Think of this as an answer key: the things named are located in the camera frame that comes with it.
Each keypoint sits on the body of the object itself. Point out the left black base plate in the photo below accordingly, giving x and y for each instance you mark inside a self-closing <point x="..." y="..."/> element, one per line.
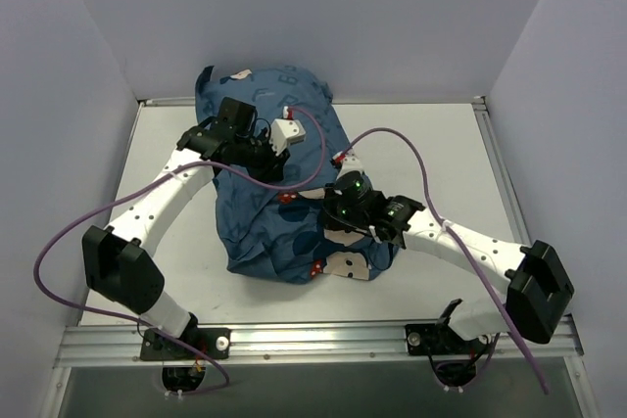
<point x="213" y="342"/>

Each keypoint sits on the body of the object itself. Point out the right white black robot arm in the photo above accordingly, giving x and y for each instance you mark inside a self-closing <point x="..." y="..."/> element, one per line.
<point x="410" y="225"/>

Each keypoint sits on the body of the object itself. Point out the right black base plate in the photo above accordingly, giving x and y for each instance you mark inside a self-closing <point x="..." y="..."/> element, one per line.
<point x="423" y="339"/>

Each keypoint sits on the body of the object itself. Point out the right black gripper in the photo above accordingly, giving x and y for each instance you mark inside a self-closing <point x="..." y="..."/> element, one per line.
<point x="331" y="218"/>

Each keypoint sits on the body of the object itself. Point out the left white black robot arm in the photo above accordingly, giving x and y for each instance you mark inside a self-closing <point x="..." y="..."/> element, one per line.
<point x="118" y="259"/>

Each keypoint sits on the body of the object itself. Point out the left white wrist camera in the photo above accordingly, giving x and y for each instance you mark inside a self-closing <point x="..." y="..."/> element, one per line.
<point x="285" y="131"/>

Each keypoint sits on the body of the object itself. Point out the aluminium front rail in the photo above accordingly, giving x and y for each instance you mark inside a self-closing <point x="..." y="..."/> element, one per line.
<point x="250" y="344"/>

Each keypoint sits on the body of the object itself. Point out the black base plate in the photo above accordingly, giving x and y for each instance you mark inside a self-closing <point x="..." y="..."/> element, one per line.
<point x="213" y="342"/>
<point x="423" y="339"/>

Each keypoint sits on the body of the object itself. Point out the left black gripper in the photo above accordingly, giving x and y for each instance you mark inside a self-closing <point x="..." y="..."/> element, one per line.
<point x="270" y="165"/>

